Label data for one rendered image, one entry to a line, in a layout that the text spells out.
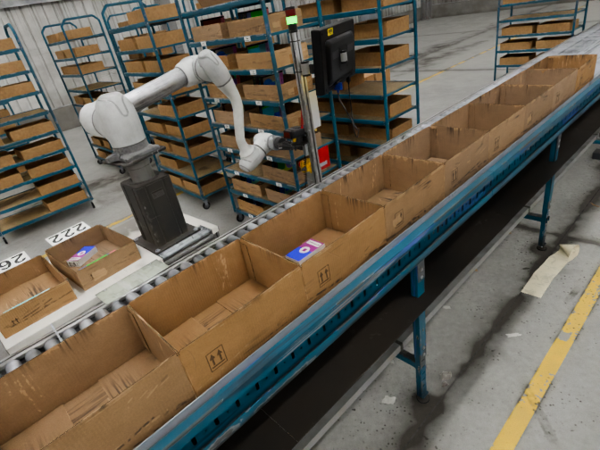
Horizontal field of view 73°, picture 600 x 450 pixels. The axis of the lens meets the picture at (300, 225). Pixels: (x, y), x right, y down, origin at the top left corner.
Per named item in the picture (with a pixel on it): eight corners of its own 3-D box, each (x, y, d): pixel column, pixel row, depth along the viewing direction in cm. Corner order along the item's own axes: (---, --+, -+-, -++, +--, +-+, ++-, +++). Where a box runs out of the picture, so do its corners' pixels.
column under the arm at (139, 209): (132, 242, 210) (106, 184, 194) (174, 219, 225) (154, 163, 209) (156, 255, 193) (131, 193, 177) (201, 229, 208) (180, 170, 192)
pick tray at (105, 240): (106, 239, 217) (98, 223, 212) (142, 257, 193) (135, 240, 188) (53, 267, 200) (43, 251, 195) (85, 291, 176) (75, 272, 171)
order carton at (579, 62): (545, 80, 290) (547, 55, 282) (593, 80, 270) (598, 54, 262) (523, 95, 268) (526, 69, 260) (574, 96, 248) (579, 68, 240)
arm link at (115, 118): (121, 150, 175) (99, 99, 164) (102, 146, 187) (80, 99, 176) (153, 137, 185) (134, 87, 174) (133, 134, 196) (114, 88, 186)
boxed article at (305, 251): (287, 263, 143) (285, 255, 141) (312, 245, 150) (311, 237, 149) (300, 270, 138) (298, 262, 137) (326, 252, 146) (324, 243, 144)
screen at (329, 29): (350, 120, 254) (345, 18, 224) (376, 121, 247) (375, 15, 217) (320, 148, 218) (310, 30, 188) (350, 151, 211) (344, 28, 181)
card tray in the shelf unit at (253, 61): (237, 70, 278) (234, 54, 274) (271, 60, 295) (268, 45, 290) (275, 69, 250) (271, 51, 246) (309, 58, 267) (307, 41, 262)
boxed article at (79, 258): (98, 252, 205) (95, 245, 204) (80, 267, 195) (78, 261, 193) (87, 252, 207) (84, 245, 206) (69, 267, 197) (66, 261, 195)
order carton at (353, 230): (326, 228, 162) (320, 189, 153) (387, 248, 141) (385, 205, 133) (250, 279, 140) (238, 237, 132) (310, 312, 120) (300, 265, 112)
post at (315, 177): (323, 189, 246) (298, 30, 203) (329, 191, 242) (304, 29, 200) (309, 197, 239) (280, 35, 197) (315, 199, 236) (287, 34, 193)
